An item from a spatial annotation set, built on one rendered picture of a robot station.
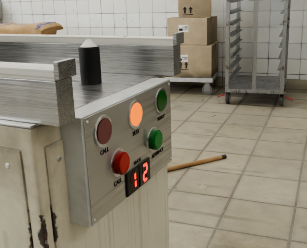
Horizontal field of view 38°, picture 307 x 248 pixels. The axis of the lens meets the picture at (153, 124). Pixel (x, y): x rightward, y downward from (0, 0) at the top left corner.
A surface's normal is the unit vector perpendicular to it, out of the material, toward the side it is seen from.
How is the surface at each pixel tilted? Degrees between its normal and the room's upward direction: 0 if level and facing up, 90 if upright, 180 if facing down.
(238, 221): 0
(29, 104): 90
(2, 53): 90
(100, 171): 90
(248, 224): 0
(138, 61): 90
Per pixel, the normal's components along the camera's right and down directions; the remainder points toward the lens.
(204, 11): 0.00, 0.33
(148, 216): 0.89, 0.10
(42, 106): -0.45, 0.27
